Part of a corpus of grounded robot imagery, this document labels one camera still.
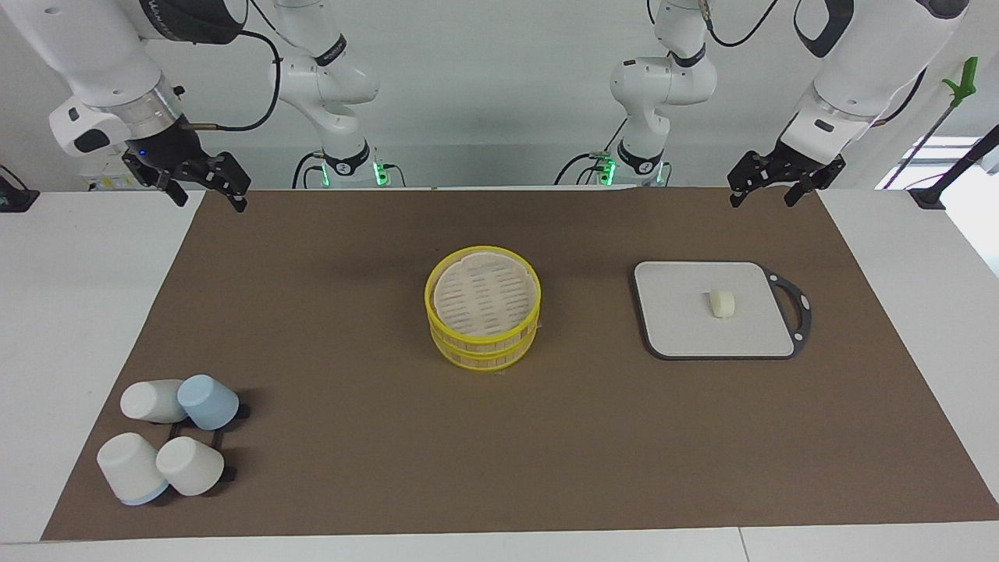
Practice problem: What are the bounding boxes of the beige perforated steamer liner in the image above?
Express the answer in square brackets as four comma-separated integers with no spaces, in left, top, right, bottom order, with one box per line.
[433,250,539,330]

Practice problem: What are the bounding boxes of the yellow bamboo steamer basket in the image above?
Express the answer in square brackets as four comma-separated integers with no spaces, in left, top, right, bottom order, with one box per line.
[424,245,542,372]

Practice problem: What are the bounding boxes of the white socket box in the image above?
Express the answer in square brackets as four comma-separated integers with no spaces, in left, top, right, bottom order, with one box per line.
[78,168,145,192]

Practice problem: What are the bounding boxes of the black stand pole with clamp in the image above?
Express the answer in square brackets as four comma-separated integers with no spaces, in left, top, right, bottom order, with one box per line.
[909,125,999,210]

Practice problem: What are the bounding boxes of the grey cutting board dark rim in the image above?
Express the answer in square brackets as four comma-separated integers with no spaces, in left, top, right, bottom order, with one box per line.
[632,261,812,361]

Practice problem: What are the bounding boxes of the black table clamp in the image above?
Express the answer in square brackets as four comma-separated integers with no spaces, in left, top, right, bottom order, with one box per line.
[0,164,40,213]

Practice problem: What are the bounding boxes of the thin rod with green clip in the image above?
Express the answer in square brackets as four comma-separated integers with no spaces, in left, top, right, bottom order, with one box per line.
[905,56,979,188]

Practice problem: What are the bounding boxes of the light blue cup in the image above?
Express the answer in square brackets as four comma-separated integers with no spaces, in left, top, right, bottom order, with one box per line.
[177,375,240,431]

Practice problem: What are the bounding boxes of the white cup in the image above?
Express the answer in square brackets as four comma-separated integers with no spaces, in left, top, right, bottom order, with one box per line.
[156,436,226,497]
[120,379,188,424]
[97,432,169,506]

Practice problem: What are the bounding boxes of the black cup rack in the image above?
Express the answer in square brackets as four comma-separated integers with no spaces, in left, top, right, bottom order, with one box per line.
[167,402,251,482]

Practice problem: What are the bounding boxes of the brown table mat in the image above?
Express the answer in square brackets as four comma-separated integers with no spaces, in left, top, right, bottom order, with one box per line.
[41,187,999,542]

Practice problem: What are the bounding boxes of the black right base cable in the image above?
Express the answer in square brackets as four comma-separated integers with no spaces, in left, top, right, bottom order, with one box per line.
[292,151,329,190]

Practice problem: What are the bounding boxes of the black base cable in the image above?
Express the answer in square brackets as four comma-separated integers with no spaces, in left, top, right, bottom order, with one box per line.
[292,151,329,190]
[554,117,629,187]

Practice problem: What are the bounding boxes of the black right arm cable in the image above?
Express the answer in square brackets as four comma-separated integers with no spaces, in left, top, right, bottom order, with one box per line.
[191,30,283,132]

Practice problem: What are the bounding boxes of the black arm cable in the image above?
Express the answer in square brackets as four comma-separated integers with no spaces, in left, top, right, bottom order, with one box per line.
[191,30,283,132]
[701,0,781,48]

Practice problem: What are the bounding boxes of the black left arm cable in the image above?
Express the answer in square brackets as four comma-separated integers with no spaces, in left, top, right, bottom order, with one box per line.
[701,0,781,48]

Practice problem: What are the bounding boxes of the black left base cable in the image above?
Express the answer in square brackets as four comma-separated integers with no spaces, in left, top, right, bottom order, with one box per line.
[554,117,629,187]

